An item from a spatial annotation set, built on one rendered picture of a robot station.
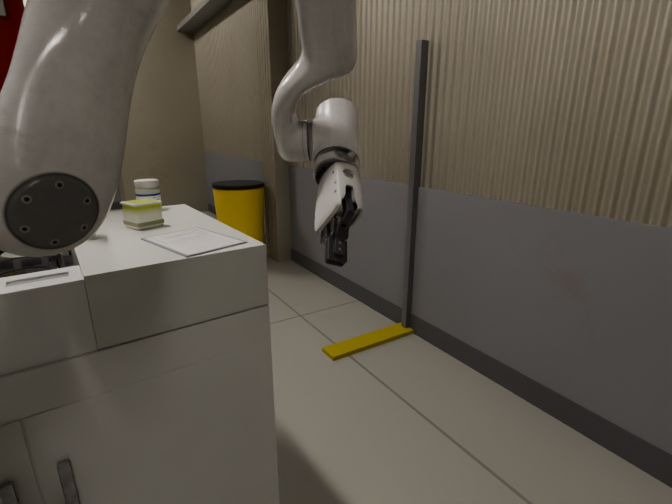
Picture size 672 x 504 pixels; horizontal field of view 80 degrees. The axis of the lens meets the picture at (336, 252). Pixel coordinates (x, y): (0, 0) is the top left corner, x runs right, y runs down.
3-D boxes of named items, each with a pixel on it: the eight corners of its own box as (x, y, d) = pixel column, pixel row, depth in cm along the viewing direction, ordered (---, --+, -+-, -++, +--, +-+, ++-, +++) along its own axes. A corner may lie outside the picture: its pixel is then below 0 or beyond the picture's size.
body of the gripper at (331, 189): (368, 161, 69) (371, 214, 64) (342, 194, 77) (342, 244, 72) (329, 147, 66) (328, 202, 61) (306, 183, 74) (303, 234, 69)
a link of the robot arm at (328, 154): (369, 154, 71) (370, 167, 69) (346, 183, 78) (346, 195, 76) (325, 139, 68) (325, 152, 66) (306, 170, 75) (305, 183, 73)
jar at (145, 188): (135, 209, 128) (131, 179, 125) (159, 207, 132) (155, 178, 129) (140, 213, 123) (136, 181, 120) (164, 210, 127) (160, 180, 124)
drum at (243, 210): (276, 263, 380) (272, 183, 358) (227, 272, 356) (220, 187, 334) (257, 250, 418) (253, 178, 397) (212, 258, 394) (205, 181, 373)
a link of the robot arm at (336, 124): (305, 148, 70) (359, 145, 69) (308, 96, 76) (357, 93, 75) (311, 179, 77) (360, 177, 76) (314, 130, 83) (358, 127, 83)
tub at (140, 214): (123, 227, 105) (119, 201, 103) (150, 222, 111) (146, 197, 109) (138, 231, 101) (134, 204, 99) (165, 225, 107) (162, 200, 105)
